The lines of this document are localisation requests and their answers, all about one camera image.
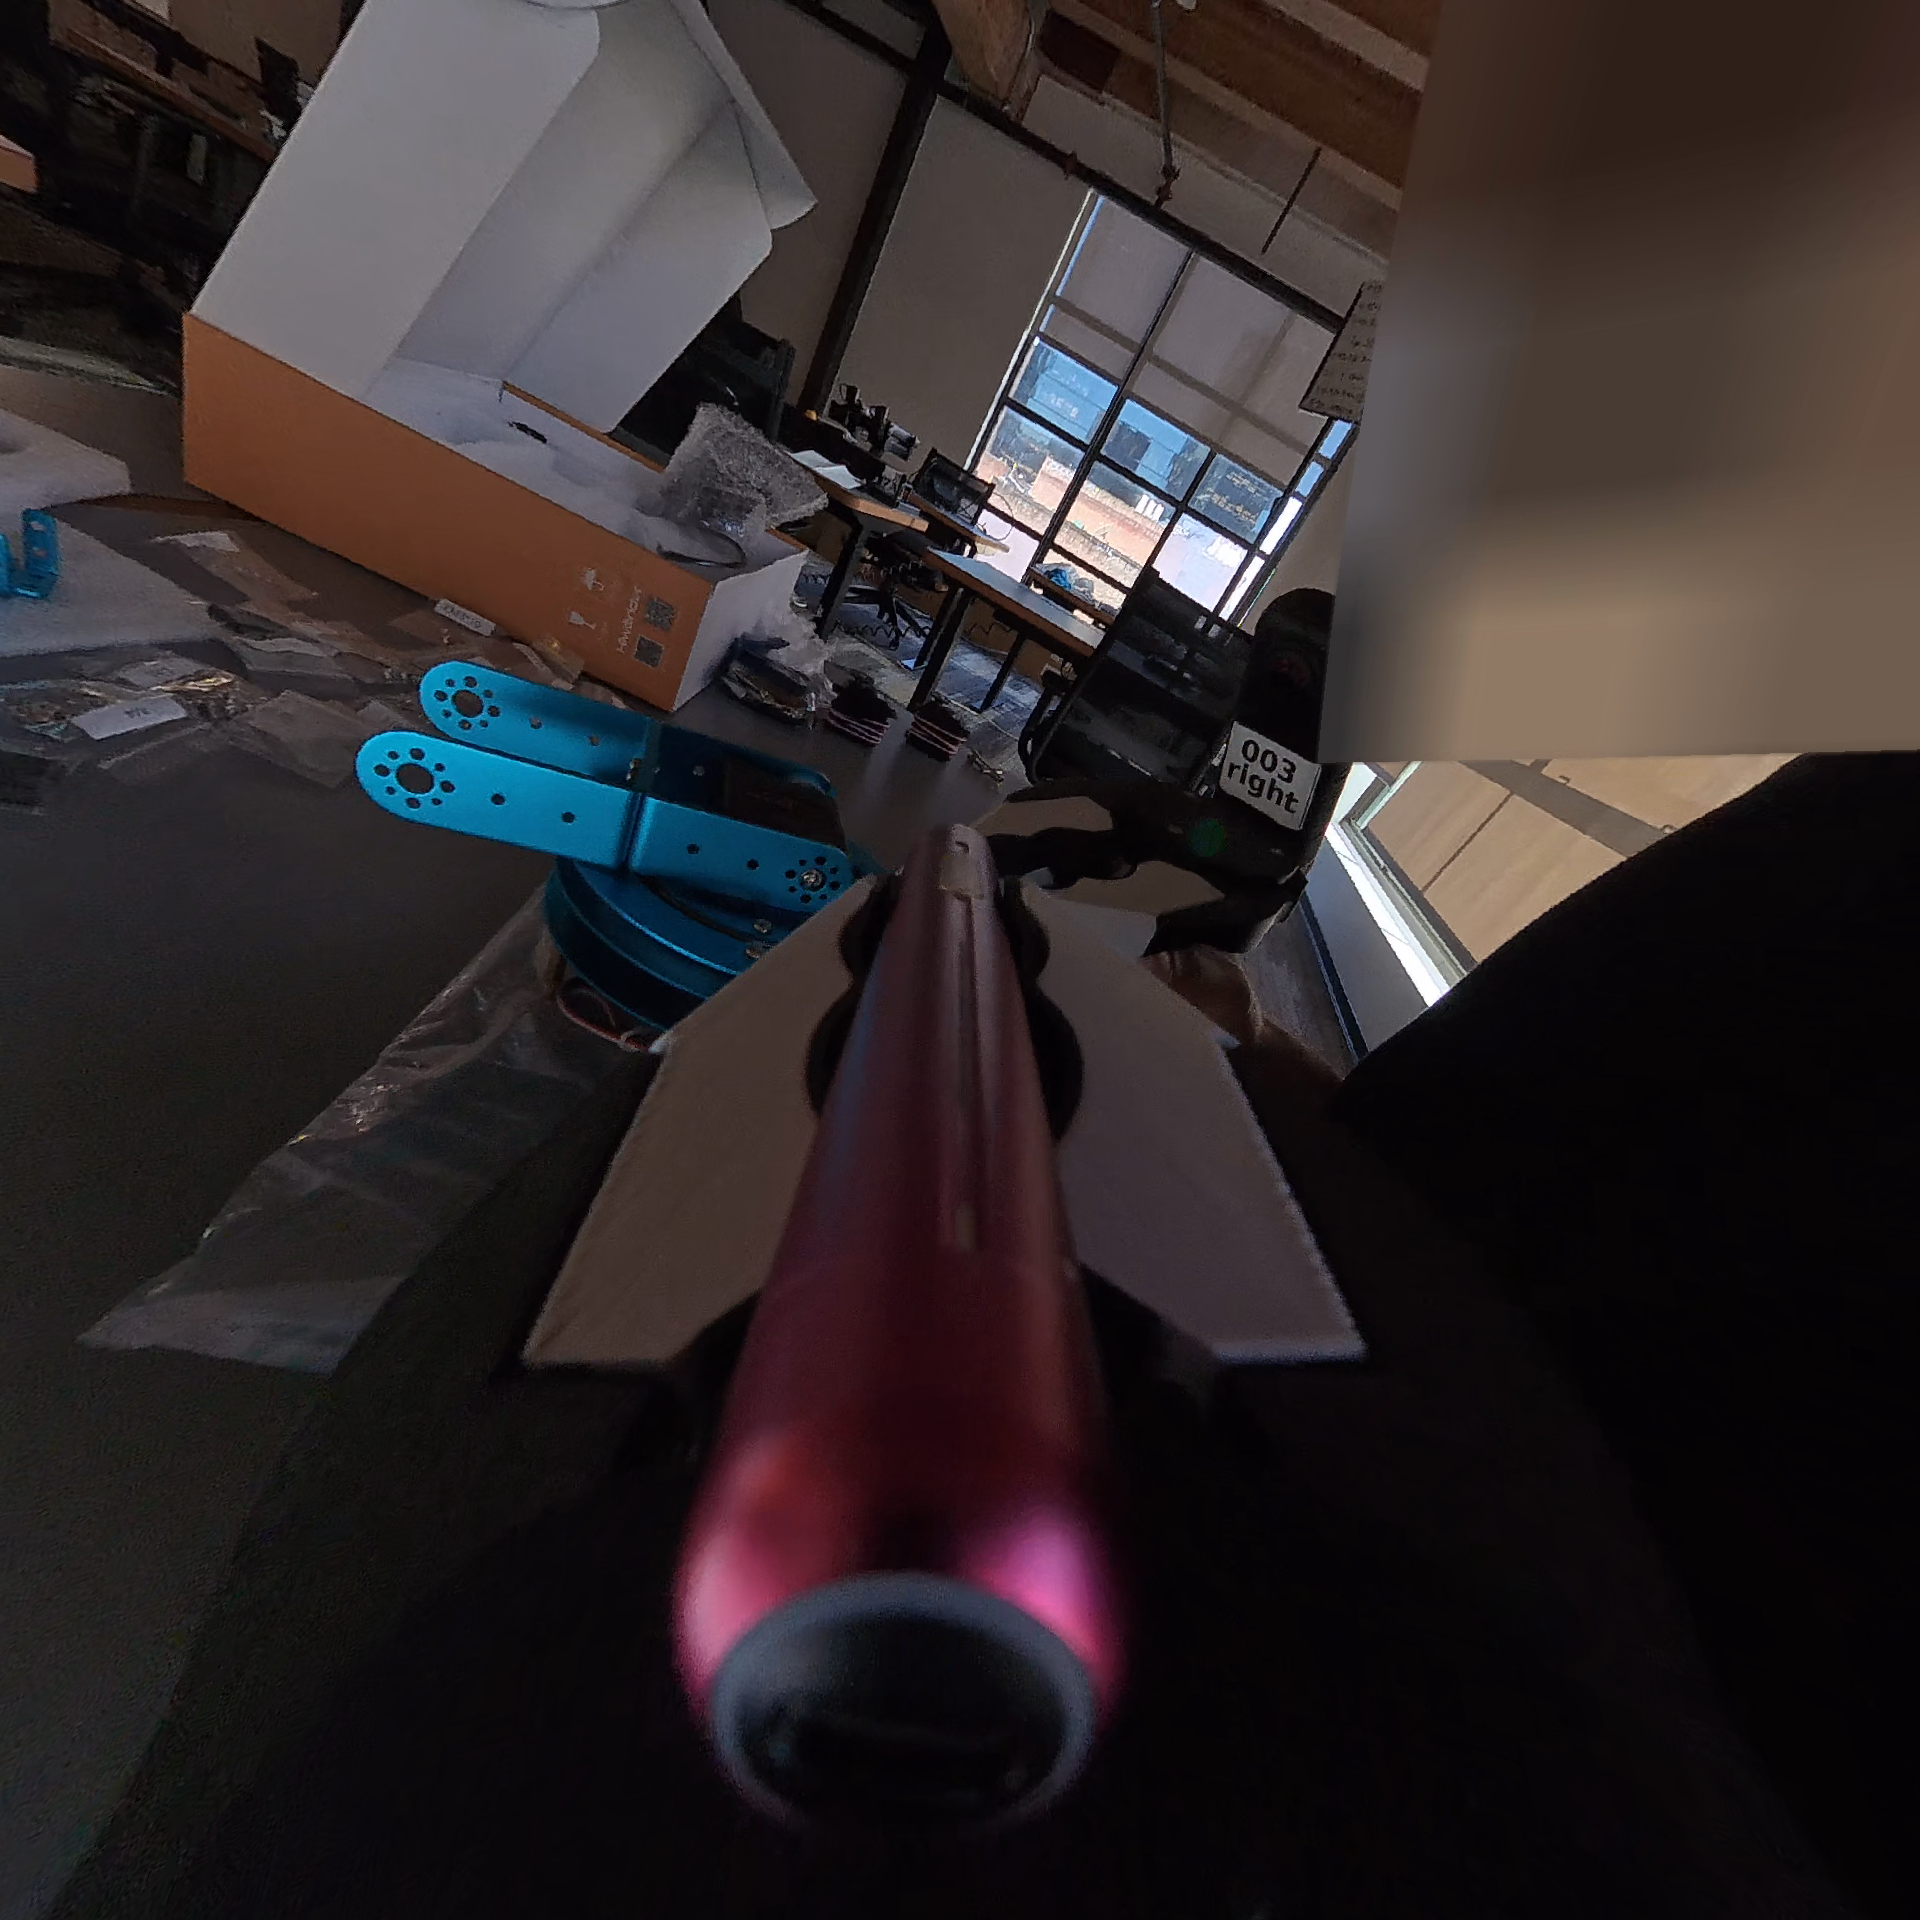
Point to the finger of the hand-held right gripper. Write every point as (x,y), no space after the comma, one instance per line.
(1185,900)
(1080,824)

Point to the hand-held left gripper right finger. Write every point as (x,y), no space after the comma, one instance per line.
(1185,1201)

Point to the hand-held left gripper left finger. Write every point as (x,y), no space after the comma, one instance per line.
(675,1201)

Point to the red electric screwdriver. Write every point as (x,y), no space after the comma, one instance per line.
(931,1275)

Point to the blue toy robot arm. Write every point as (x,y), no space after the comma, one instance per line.
(661,840)

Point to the person's right forearm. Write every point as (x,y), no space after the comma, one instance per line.
(1651,1275)

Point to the wooden office desk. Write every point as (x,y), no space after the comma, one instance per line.
(960,578)

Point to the dark desk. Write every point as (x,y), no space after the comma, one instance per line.
(224,1050)

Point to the person's right hand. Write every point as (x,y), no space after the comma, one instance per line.
(1215,983)

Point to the dark servo motor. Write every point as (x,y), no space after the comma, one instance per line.
(862,709)
(943,729)

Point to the small parts bag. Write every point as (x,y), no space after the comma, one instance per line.
(120,705)
(772,674)

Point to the clear plastic bag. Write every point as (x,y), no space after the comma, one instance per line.
(331,1171)

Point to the computer monitor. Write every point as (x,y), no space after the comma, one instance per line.
(948,489)

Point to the large grid window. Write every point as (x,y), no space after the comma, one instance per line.
(1154,450)

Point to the bubble wrapped part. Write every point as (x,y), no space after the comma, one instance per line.
(728,480)

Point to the orange white cardboard box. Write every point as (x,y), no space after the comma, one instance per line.
(450,375)

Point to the white foam sheet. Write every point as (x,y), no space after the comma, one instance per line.
(74,570)

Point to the paper sheet on wall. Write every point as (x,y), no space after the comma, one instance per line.
(1343,352)

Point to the blue metal bracket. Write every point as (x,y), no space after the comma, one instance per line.
(31,555)

